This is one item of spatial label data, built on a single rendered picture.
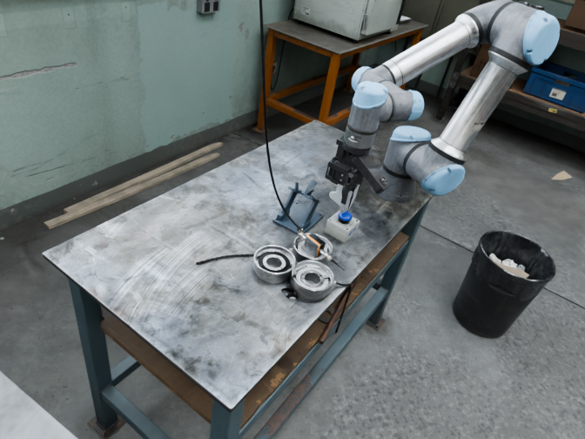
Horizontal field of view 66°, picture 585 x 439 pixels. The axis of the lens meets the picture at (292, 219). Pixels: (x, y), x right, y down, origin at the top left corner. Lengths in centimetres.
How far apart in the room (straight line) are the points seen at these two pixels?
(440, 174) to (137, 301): 87
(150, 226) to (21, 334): 101
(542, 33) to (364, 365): 139
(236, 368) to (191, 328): 13
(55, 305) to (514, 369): 204
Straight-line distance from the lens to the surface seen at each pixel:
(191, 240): 121
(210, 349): 98
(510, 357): 240
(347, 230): 126
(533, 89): 443
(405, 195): 152
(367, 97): 109
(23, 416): 109
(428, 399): 206
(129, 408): 157
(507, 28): 136
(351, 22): 322
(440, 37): 136
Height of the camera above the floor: 159
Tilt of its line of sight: 37 degrees down
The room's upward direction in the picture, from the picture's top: 11 degrees clockwise
